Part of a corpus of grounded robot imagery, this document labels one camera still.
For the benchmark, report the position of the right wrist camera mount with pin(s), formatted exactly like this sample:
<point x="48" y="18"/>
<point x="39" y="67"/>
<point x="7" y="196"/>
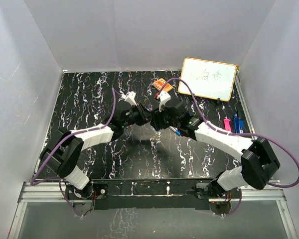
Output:
<point x="162" y="97"/>

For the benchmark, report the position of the aluminium frame rail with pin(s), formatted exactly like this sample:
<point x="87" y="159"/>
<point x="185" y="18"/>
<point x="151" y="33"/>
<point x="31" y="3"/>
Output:
<point x="151" y="209"/>

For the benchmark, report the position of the blue capped white marker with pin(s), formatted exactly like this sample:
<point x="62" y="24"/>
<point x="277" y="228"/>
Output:
<point x="176" y="131"/>

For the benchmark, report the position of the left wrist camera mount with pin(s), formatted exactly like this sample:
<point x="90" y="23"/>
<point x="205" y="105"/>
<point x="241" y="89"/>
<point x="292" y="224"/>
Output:
<point x="130" y="98"/>

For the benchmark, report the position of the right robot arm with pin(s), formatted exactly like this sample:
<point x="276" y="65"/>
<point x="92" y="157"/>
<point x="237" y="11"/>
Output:
<point x="258" y="160"/>

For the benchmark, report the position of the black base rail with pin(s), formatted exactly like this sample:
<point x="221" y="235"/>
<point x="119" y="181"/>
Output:
<point x="151" y="193"/>

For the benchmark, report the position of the orange card packet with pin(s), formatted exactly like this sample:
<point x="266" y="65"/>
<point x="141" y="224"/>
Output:
<point x="158" y="84"/>

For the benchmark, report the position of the pink clip tool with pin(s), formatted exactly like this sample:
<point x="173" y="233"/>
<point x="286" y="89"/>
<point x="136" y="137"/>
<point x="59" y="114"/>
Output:
<point x="227" y="125"/>

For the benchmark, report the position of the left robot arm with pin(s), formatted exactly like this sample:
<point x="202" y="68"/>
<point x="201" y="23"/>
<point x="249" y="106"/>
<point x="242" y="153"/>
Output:
<point x="62" y="152"/>

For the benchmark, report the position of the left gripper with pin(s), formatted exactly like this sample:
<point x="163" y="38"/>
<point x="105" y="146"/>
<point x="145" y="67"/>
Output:
<point x="143" y="119"/>

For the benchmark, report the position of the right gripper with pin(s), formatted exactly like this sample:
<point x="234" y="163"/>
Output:
<point x="157" y="121"/>

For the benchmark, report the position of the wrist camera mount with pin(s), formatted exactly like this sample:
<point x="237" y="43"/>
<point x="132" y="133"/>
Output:
<point x="130" y="98"/>
<point x="162" y="97"/>

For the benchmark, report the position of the small whiteboard yellow frame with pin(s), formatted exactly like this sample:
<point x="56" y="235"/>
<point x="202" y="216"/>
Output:
<point x="207" y="79"/>

